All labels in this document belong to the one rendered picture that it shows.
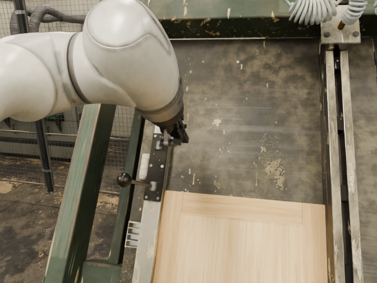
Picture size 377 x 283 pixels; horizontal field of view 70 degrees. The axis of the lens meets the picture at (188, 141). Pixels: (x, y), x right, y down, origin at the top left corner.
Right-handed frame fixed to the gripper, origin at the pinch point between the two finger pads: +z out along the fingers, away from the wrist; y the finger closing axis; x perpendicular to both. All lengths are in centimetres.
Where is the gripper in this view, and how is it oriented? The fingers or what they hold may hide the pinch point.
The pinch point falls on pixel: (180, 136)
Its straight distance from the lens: 69.0
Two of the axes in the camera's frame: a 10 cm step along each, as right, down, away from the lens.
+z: 1.5, 3.0, 9.4
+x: -9.8, -0.6, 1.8
